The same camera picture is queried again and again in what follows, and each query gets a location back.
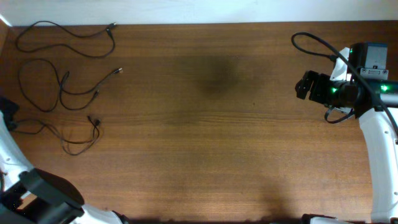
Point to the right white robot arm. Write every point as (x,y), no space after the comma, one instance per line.
(355,92)

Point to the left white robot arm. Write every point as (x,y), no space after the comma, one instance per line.
(32,195)

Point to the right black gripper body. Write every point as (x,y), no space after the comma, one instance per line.
(319,88)

